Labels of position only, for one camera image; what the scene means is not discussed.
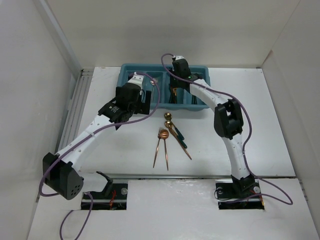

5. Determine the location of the silver slotted spoon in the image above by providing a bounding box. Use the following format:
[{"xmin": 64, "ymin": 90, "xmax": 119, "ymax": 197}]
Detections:
[{"xmin": 150, "ymin": 78, "xmax": 158, "ymax": 102}]

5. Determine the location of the gold spoon green handle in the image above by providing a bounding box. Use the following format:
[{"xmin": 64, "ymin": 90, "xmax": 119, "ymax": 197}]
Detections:
[{"xmin": 164, "ymin": 112, "xmax": 185, "ymax": 140}]

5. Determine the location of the rose gold fork all metal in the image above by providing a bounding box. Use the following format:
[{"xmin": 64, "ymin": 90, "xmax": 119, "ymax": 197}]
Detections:
[{"xmin": 152, "ymin": 127, "xmax": 163, "ymax": 168}]

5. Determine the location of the copper slotted spoon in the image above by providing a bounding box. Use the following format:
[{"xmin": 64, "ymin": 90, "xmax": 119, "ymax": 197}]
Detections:
[{"xmin": 160, "ymin": 129, "xmax": 169, "ymax": 170}]

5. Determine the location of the gold knife green handle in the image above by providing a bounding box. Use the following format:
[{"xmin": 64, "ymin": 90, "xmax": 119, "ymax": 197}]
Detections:
[{"xmin": 191, "ymin": 95, "xmax": 197, "ymax": 105}]

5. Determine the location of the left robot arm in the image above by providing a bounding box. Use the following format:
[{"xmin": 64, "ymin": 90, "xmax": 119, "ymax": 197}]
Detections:
[{"xmin": 40, "ymin": 83, "xmax": 152, "ymax": 200}]

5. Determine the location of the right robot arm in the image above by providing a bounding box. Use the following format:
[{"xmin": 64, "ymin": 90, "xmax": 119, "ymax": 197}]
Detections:
[{"xmin": 170, "ymin": 56, "xmax": 255, "ymax": 199}]

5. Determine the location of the blue plastic cutlery tray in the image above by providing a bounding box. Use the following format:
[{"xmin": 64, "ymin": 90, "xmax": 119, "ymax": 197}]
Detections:
[{"xmin": 117, "ymin": 63, "xmax": 208, "ymax": 111}]

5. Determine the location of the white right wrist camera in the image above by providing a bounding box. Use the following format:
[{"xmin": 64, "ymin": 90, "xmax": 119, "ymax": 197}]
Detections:
[{"xmin": 171, "ymin": 55, "xmax": 184, "ymax": 61}]

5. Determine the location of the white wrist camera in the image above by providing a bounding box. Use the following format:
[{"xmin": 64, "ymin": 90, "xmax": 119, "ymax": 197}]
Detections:
[
  {"xmin": 171, "ymin": 55, "xmax": 184, "ymax": 61},
  {"xmin": 128, "ymin": 72, "xmax": 144, "ymax": 89}
]

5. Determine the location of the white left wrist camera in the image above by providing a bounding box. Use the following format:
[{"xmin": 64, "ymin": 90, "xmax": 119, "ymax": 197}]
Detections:
[{"xmin": 128, "ymin": 72, "xmax": 144, "ymax": 89}]

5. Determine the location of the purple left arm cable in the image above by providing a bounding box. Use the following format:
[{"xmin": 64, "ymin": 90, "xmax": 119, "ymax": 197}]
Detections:
[{"xmin": 37, "ymin": 72, "xmax": 161, "ymax": 240}]

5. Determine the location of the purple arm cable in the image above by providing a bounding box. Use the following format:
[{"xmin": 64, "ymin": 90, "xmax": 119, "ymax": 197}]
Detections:
[
  {"xmin": 160, "ymin": 52, "xmax": 294, "ymax": 206},
  {"xmin": 37, "ymin": 72, "xmax": 161, "ymax": 240}
]

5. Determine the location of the aluminium rail left side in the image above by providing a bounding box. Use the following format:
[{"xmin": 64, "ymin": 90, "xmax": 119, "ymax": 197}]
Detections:
[{"xmin": 54, "ymin": 68, "xmax": 94, "ymax": 153}]

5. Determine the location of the aluminium rail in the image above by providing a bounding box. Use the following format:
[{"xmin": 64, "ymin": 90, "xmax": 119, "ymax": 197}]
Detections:
[
  {"xmin": 54, "ymin": 68, "xmax": 94, "ymax": 153},
  {"xmin": 107, "ymin": 173, "xmax": 232, "ymax": 180}
]

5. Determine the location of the aluminium rail front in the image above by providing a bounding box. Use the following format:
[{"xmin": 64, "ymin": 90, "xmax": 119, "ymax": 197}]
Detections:
[{"xmin": 107, "ymin": 173, "xmax": 232, "ymax": 180}]

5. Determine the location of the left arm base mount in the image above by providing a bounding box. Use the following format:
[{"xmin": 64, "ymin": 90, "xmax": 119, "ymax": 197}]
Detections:
[{"xmin": 80, "ymin": 171, "xmax": 128, "ymax": 211}]

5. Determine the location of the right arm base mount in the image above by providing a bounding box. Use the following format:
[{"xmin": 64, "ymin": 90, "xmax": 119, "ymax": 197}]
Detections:
[{"xmin": 214, "ymin": 181, "xmax": 265, "ymax": 210}]

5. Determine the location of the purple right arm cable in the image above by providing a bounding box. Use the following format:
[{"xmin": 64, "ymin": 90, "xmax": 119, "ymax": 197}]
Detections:
[{"xmin": 160, "ymin": 52, "xmax": 294, "ymax": 206}]

